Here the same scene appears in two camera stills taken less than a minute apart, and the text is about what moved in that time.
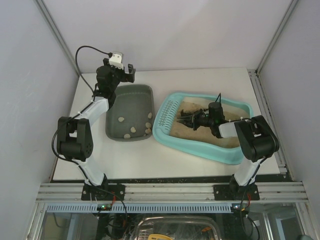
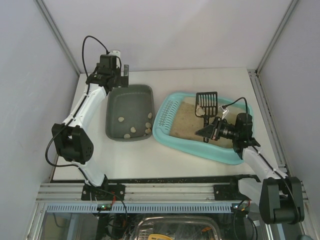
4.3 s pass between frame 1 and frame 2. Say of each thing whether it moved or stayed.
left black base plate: stayed
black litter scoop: moved
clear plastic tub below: stayed
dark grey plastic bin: stayed
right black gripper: moved
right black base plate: stayed
